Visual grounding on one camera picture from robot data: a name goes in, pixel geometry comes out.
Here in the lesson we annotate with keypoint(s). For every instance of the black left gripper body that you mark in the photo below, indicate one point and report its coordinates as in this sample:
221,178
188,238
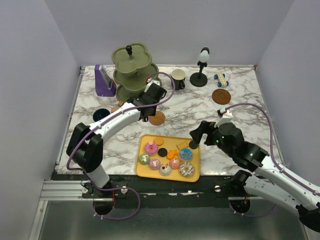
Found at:
153,112

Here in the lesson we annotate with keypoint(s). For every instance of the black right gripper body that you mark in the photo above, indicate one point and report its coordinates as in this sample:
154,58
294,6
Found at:
217,140

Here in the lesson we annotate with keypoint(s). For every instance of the metal serving tongs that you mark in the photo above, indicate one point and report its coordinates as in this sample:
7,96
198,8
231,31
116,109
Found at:
144,117

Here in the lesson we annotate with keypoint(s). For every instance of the white sprinkled donut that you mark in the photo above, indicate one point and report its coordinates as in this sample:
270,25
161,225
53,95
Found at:
186,169

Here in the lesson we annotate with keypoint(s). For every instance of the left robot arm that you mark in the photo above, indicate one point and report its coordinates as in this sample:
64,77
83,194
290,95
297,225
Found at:
86,144

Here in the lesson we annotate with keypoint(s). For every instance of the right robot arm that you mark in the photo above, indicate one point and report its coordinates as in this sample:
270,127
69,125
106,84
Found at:
267,178

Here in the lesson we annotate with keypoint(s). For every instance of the black patterned sandwich cookie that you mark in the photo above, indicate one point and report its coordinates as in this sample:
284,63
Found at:
193,145

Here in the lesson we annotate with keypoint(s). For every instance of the light wooden coaster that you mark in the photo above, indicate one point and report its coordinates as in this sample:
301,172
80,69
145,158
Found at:
157,119

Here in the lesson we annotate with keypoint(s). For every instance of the rectangular beige biscuit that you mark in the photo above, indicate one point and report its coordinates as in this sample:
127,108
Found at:
182,144

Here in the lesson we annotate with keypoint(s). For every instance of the black cream mug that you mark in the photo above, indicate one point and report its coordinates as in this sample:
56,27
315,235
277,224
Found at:
178,76

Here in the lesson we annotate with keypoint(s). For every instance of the green tiered cake stand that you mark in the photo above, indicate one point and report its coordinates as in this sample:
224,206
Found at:
133,67

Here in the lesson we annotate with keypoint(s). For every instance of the blue frosted donut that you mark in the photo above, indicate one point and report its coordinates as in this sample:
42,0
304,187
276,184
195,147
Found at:
185,155

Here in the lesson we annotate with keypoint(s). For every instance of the dark wooden coaster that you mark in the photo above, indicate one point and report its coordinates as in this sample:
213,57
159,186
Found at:
221,96

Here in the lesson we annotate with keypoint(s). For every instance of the orange fish cookie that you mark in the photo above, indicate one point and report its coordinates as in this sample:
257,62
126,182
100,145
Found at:
172,154

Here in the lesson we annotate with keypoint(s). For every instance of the yellow serving tray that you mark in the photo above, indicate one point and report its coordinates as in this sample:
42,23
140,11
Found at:
170,144

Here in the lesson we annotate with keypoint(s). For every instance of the round orange biscuit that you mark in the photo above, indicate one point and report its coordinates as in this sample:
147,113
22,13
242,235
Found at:
158,140

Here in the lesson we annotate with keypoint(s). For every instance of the black lamp white bulb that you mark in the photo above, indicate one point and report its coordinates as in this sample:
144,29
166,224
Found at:
199,79

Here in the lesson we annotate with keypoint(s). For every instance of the toy car blue wheels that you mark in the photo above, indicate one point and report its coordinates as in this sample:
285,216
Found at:
221,78

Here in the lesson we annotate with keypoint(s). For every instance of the pink snowball cake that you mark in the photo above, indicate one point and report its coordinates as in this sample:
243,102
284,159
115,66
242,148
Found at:
175,163

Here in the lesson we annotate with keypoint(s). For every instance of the purple box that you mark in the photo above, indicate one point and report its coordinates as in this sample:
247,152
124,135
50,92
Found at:
105,86

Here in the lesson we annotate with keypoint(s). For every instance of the pink frosted donut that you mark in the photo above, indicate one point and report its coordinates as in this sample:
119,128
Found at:
151,148

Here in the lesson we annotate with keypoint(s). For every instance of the grey snowball cake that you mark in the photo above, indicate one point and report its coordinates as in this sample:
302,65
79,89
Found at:
165,169

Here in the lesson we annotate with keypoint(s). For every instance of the dark blue mug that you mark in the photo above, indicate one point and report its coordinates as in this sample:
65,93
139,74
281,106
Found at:
100,114

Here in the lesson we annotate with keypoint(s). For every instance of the purple snowball cake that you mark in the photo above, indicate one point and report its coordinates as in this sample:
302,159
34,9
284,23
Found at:
154,164

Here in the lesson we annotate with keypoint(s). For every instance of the green snowball cake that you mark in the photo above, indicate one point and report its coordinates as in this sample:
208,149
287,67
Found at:
144,159

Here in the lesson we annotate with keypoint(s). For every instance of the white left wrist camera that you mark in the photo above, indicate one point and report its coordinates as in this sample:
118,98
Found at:
153,81

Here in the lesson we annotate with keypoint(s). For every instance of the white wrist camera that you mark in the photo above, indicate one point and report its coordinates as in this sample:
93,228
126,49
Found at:
225,116
153,81

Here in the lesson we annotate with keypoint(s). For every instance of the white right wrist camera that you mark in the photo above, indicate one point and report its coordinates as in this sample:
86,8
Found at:
225,116

